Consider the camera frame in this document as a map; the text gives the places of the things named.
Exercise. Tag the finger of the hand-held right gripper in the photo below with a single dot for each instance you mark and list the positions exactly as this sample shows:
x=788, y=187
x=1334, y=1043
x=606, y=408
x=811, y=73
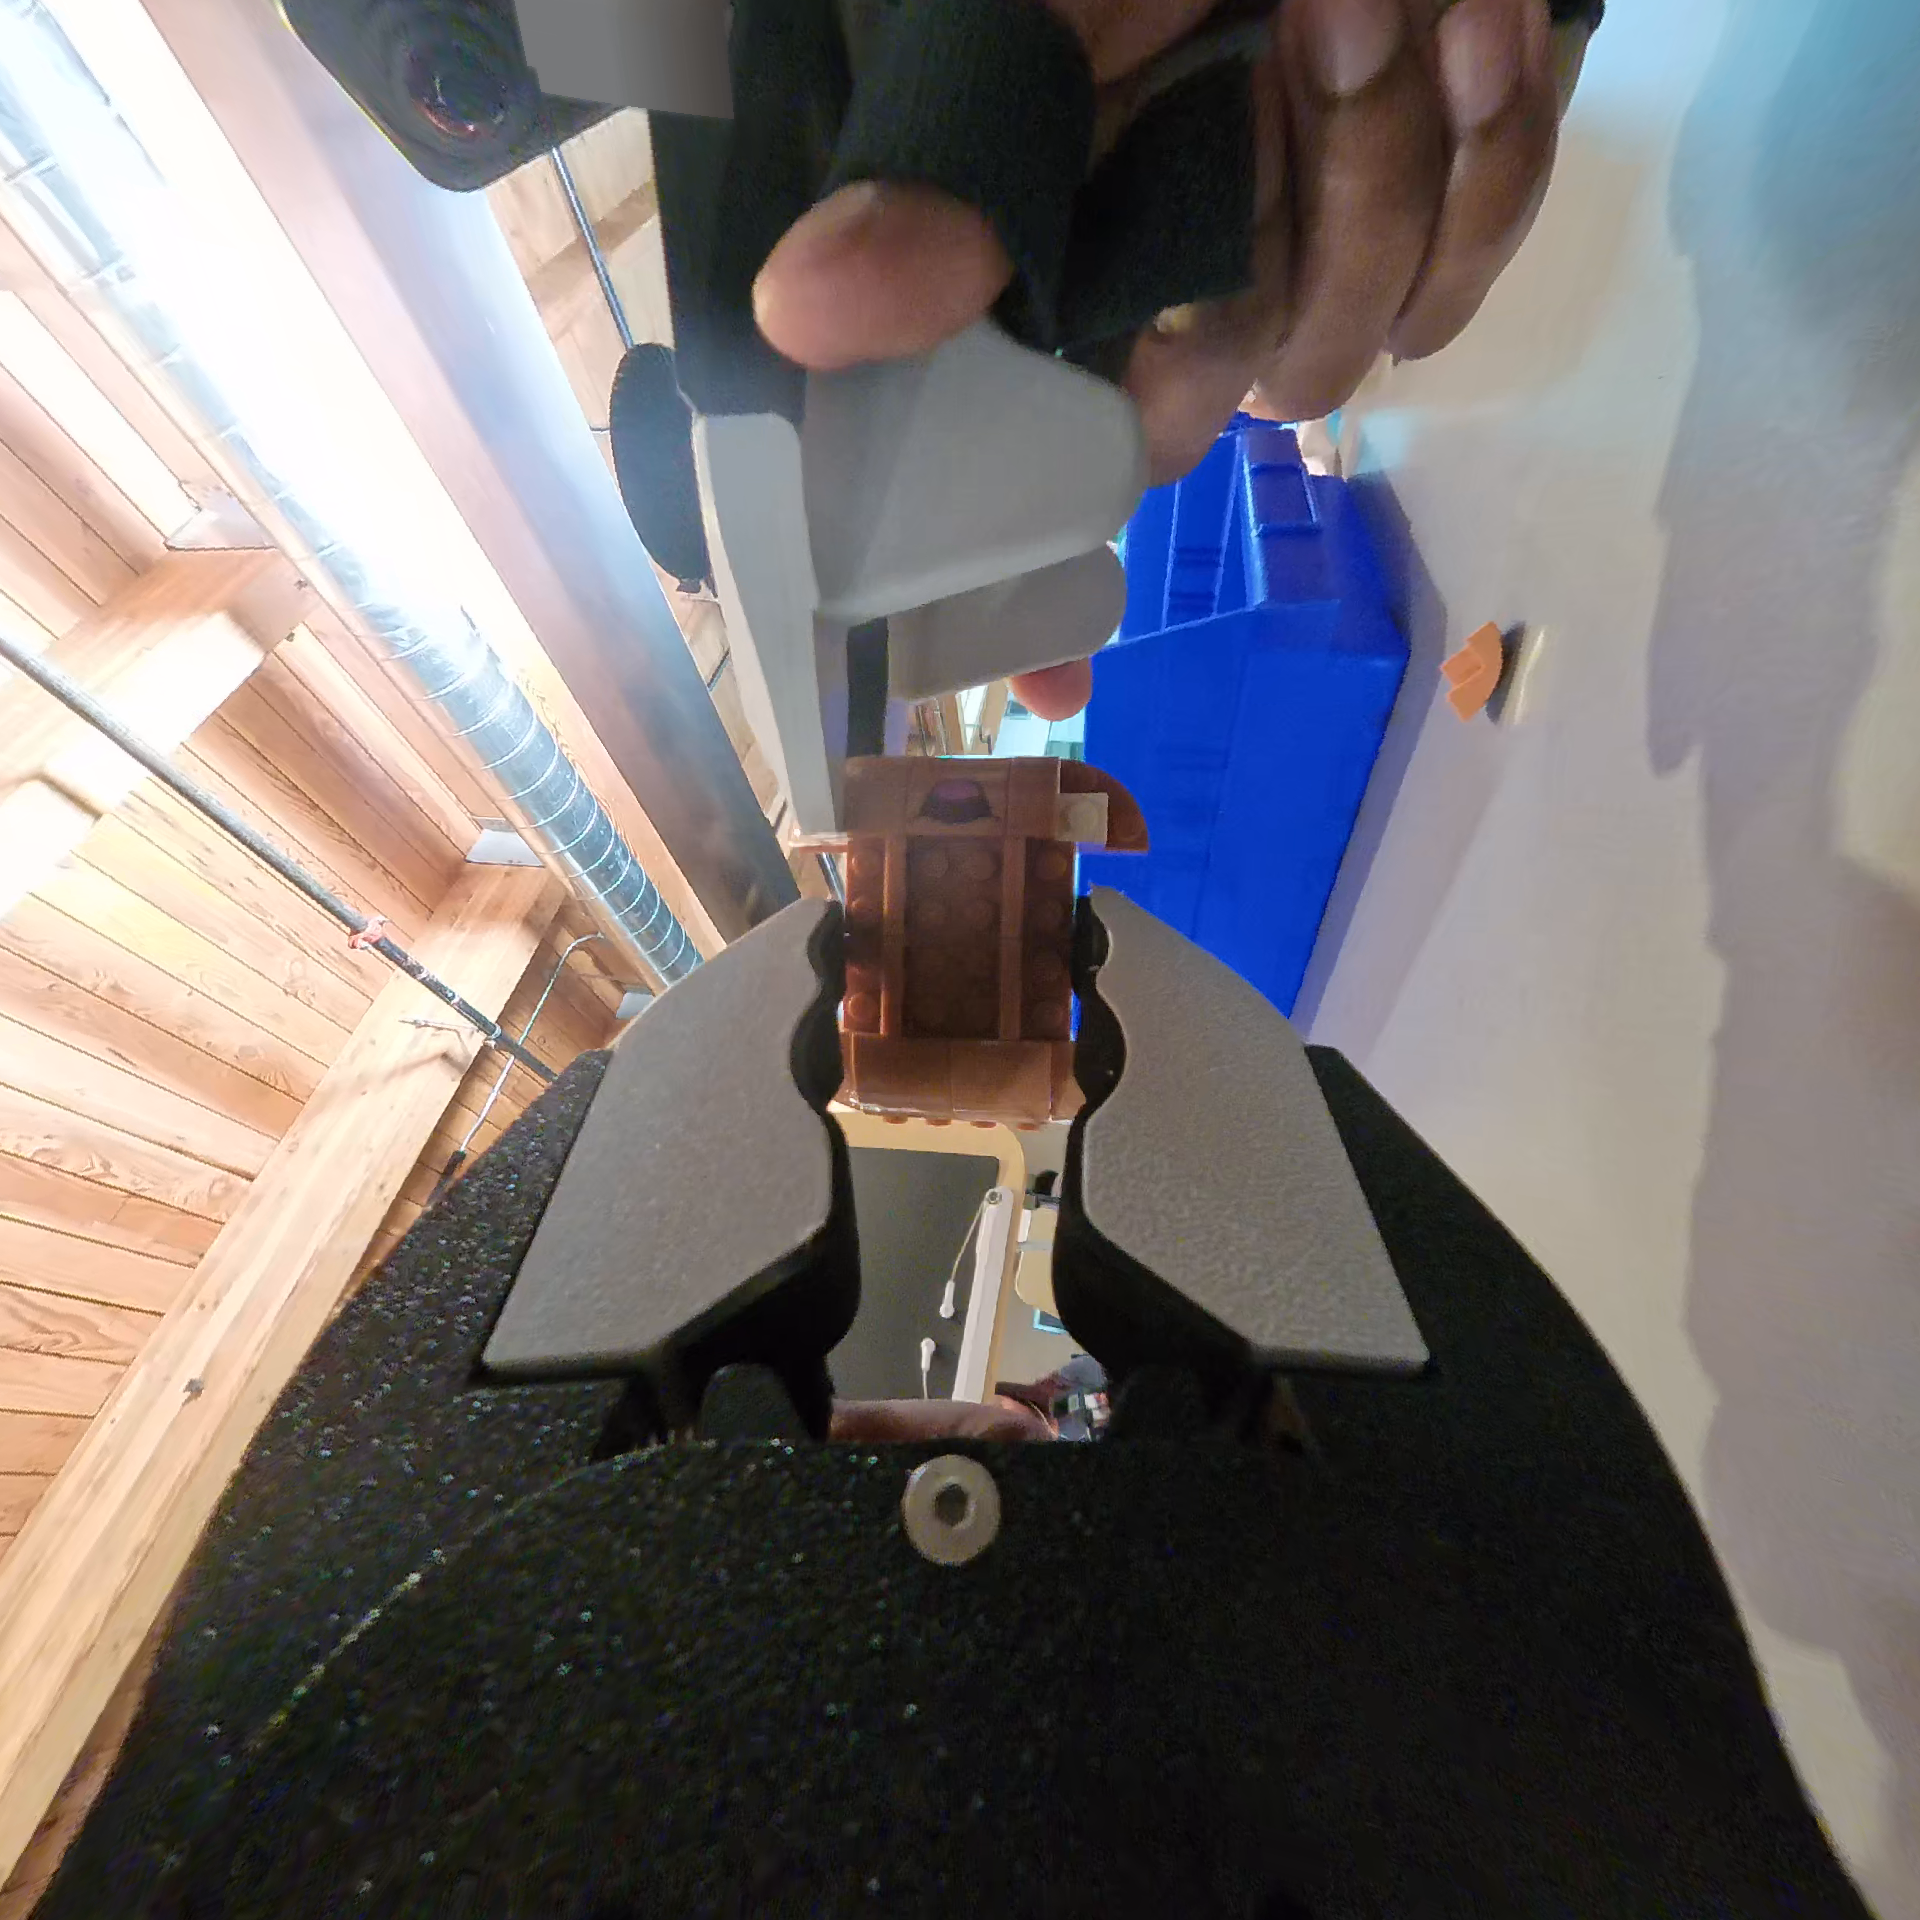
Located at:
x=765, y=602
x=992, y=499

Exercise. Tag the metal ceiling pipe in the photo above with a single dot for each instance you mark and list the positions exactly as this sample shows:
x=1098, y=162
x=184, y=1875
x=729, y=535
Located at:
x=272, y=870

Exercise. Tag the small brown lego piece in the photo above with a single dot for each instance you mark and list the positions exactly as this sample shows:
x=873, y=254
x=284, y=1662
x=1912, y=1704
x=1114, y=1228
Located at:
x=1477, y=671

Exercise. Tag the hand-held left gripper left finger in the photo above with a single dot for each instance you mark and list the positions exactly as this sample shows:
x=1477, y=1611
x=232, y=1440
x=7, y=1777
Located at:
x=677, y=1199

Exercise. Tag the silver ventilation duct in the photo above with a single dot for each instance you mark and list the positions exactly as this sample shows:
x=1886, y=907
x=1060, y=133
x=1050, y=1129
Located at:
x=423, y=631

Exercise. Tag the large blue plastic bin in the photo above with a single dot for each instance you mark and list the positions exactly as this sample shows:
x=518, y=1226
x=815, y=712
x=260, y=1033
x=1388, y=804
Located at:
x=1244, y=720

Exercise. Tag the brown lego assembly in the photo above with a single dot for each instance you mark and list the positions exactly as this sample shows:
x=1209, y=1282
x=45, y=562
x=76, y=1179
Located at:
x=962, y=931

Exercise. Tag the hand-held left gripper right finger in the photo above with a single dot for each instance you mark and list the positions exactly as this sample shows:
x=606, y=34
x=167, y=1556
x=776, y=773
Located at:
x=1244, y=1199

